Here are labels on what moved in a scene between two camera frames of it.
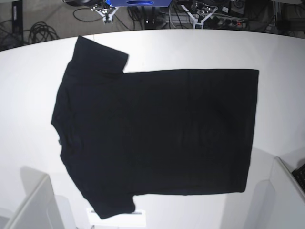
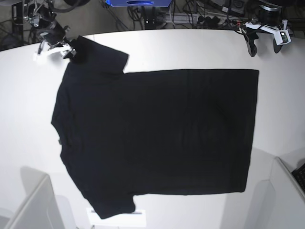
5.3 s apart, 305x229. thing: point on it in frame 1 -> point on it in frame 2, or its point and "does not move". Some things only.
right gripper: x=199 y=12 -> x=250 y=35
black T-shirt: x=122 y=134 does not move
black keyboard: x=299 y=174 does not move
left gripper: x=106 y=11 -> x=54 y=34
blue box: x=140 y=3 does not move
